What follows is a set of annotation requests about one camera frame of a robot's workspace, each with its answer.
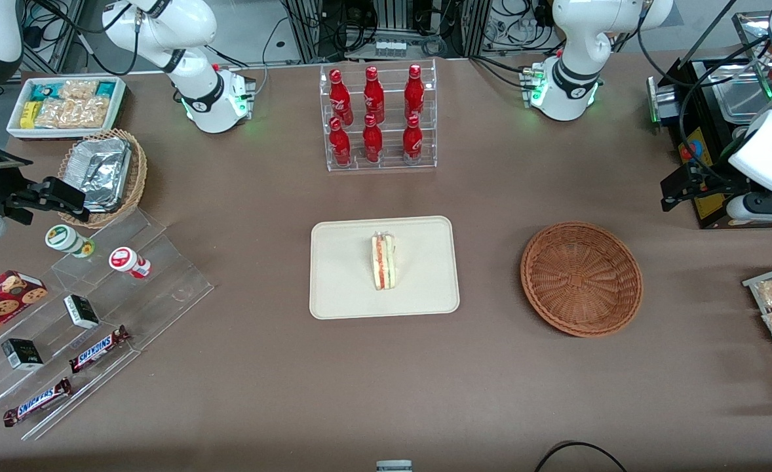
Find silver foil container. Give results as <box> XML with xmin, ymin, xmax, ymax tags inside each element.
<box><xmin>70</xmin><ymin>136</ymin><xmax>132</xmax><ymax>214</ymax></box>

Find brown Snickers chocolate bar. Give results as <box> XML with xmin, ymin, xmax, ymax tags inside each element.
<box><xmin>69</xmin><ymin>326</ymin><xmax>132</xmax><ymax>374</ymax></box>
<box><xmin>3</xmin><ymin>378</ymin><xmax>73</xmax><ymax>428</ymax></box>

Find stainless steel lid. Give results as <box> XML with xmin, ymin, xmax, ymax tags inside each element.
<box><xmin>731</xmin><ymin>11</ymin><xmax>772</xmax><ymax>69</ymax></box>

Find green sunflower jar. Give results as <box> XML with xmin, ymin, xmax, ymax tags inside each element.
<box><xmin>45</xmin><ymin>224</ymin><xmax>96</xmax><ymax>259</ymax></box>

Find white rectangular snack bin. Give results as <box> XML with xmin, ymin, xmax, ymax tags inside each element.
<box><xmin>6</xmin><ymin>76</ymin><xmax>128</xmax><ymax>142</ymax></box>

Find aluminium frame rack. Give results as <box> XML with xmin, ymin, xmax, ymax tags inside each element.
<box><xmin>281</xmin><ymin>0</ymin><xmax>493</xmax><ymax>64</ymax></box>

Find small black carton box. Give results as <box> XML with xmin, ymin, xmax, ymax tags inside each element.
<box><xmin>1</xmin><ymin>338</ymin><xmax>45</xmax><ymax>372</ymax></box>
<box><xmin>64</xmin><ymin>294</ymin><xmax>101</xmax><ymax>330</ymax></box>

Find clear acrylic stepped shelf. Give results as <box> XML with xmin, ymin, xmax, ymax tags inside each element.
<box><xmin>0</xmin><ymin>208</ymin><xmax>215</xmax><ymax>441</ymax></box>

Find red and white jar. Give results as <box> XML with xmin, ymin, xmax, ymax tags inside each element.
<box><xmin>109</xmin><ymin>246</ymin><xmax>152</xmax><ymax>280</ymax></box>

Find black countertop appliance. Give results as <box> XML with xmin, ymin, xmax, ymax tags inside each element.
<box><xmin>647</xmin><ymin>56</ymin><xmax>772</xmax><ymax>230</ymax></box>

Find clear acrylic bottle rack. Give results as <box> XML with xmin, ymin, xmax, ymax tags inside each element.
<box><xmin>319</xmin><ymin>58</ymin><xmax>438</xmax><ymax>173</ymax></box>

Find clear rice cracker packet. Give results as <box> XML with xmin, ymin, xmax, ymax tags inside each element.
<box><xmin>60</xmin><ymin>79</ymin><xmax>99</xmax><ymax>102</ymax></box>
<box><xmin>35</xmin><ymin>97</ymin><xmax>110</xmax><ymax>130</ymax></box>

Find cream rectangular plastic tray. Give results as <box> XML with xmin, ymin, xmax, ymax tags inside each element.
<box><xmin>309</xmin><ymin>216</ymin><xmax>461</xmax><ymax>321</ymax></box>

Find red cola bottle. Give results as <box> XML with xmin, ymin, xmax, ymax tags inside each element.
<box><xmin>363</xmin><ymin>66</ymin><xmax>386</xmax><ymax>124</ymax></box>
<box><xmin>362</xmin><ymin>113</ymin><xmax>385</xmax><ymax>164</ymax></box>
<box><xmin>329</xmin><ymin>117</ymin><xmax>353</xmax><ymax>167</ymax></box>
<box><xmin>404</xmin><ymin>64</ymin><xmax>426</xmax><ymax>121</ymax></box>
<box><xmin>402</xmin><ymin>115</ymin><xmax>425</xmax><ymax>165</ymax></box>
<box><xmin>329</xmin><ymin>68</ymin><xmax>355</xmax><ymax>127</ymax></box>

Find stainless steel pan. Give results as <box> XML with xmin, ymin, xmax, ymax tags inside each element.
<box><xmin>712</xmin><ymin>62</ymin><xmax>772</xmax><ymax>125</ymax></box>

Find grey power strip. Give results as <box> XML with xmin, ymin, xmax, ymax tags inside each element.
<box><xmin>372</xmin><ymin>37</ymin><xmax>411</xmax><ymax>59</ymax></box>

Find red tartan cookie box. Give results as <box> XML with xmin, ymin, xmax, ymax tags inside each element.
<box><xmin>0</xmin><ymin>270</ymin><xmax>49</xmax><ymax>349</ymax></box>

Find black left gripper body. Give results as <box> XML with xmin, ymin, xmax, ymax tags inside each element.
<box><xmin>703</xmin><ymin>167</ymin><xmax>748</xmax><ymax>201</ymax></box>

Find black floor cable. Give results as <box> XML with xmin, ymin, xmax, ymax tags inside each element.
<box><xmin>533</xmin><ymin>441</ymin><xmax>630</xmax><ymax>472</ymax></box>

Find brown round wicker basket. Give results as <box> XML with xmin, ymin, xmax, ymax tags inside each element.
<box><xmin>520</xmin><ymin>222</ymin><xmax>644</xmax><ymax>338</ymax></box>

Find light tan wicker basket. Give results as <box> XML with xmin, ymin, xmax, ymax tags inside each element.
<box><xmin>58</xmin><ymin>128</ymin><xmax>148</xmax><ymax>229</ymax></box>

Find plastic triangle sandwich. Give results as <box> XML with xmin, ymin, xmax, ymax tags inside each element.
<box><xmin>370</xmin><ymin>231</ymin><xmax>398</xmax><ymax>291</ymax></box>

